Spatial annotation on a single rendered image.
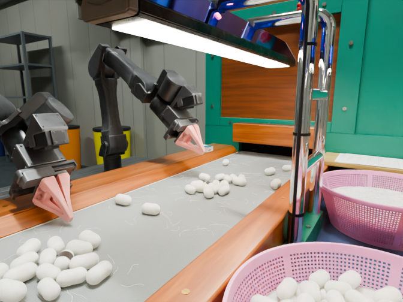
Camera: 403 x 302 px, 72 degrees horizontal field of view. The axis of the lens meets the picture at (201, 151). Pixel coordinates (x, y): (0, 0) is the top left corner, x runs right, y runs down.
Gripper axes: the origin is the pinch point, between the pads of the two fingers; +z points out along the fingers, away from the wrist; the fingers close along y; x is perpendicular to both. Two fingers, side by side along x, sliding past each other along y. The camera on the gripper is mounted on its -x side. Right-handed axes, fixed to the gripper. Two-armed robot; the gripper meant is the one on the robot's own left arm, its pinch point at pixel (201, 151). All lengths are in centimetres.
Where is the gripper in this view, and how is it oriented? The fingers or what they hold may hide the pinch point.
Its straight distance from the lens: 73.1
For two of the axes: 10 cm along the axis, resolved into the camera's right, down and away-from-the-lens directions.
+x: -5.4, 6.8, 5.0
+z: 6.4, 7.1, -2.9
